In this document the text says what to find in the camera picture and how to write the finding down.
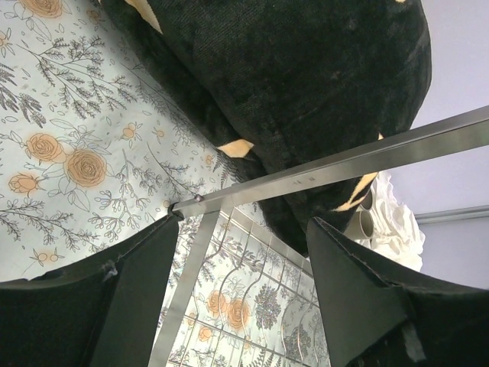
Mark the white crumpled cloth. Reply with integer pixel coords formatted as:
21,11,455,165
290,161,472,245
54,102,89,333
356,171,426,271

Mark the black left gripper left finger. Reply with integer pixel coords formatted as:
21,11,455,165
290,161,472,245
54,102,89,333
1,215,179,366

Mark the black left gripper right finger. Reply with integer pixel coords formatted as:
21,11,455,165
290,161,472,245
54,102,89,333
306,218,488,366

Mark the olive beige mug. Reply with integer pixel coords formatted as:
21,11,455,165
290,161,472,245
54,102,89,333
358,210,374,239

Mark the stainless steel dish rack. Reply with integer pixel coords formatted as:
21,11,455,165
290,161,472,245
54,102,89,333
150,107,488,365

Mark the black floral plush blanket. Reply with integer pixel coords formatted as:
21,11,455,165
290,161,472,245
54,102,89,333
99,0,433,258

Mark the floral patterned table mat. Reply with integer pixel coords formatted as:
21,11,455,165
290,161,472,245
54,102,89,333
1,1,329,366

